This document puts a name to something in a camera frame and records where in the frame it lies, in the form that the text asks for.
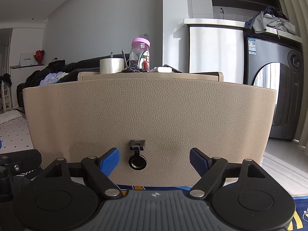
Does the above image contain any beige leather drawer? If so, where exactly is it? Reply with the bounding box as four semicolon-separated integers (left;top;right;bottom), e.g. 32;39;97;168
23;78;276;186

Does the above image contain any beige leather nightstand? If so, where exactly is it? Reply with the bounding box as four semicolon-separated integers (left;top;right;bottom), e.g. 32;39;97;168
77;72;223;82

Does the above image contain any clear tape roll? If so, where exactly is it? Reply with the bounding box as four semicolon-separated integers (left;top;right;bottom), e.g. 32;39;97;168
100;58;125;74

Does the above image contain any grey front-load washing machine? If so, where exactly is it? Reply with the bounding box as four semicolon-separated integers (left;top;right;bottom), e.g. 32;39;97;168
243;32;304;140

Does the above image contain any bunch of keys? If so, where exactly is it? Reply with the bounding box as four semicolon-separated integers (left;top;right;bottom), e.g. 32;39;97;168
121;67;148;73

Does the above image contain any red flower bouquet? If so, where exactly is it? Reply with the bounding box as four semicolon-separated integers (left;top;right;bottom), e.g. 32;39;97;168
33;50;45;65

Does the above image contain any small white box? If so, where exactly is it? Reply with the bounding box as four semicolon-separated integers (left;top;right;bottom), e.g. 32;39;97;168
150;66;172;73

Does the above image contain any white counter cabinet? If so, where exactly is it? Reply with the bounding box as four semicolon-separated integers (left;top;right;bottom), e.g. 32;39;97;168
184;18;302;84

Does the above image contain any pink lid plastic jar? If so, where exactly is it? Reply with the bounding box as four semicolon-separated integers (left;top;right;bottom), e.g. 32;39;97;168
130;37;150;71

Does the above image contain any pile of grey clothes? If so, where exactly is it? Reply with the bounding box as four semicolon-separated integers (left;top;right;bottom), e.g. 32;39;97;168
245;6;296;35

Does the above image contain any chrome faucet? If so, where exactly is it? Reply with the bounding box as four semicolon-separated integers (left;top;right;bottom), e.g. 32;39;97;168
220;7;226;20

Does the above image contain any beige pleated curtain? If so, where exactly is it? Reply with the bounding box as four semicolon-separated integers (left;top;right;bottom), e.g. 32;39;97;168
275;0;308;153

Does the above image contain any black drawer ring pull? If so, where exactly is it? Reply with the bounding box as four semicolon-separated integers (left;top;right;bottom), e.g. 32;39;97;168
128;140;147;171

